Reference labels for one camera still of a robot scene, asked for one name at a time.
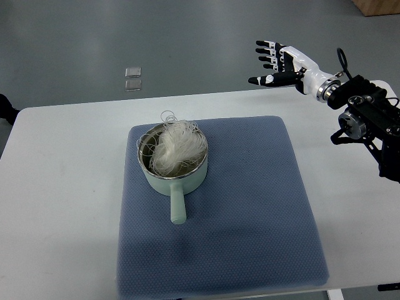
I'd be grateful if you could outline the white table leg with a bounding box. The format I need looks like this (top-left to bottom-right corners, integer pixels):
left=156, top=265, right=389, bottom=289
left=326, top=289, right=344, bottom=300

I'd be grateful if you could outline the white vermicelli nest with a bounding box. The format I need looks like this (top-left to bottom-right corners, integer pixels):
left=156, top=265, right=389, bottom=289
left=137, top=111, right=208, bottom=178

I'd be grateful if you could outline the black table bracket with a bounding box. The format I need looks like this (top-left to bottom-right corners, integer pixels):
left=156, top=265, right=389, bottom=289
left=377, top=282, right=400, bottom=292

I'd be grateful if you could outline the blue textured mat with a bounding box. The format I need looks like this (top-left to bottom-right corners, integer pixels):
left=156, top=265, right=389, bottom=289
left=116, top=116, right=329, bottom=299

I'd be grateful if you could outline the person in white jacket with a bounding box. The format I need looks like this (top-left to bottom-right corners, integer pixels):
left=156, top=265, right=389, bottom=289
left=0, top=94, right=20, bottom=126

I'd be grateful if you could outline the mint green steel pot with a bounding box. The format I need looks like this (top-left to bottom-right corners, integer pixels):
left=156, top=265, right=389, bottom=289
left=137, top=122, right=209, bottom=225

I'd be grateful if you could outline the upper metal floor plate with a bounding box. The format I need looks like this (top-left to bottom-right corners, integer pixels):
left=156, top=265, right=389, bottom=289
left=125, top=66, right=141, bottom=78

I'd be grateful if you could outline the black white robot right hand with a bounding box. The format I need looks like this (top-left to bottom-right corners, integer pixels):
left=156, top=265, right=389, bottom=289
left=248, top=41, right=337, bottom=99

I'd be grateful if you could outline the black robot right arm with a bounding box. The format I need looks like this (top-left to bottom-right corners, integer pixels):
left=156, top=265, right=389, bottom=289
left=316, top=48, right=399, bottom=182

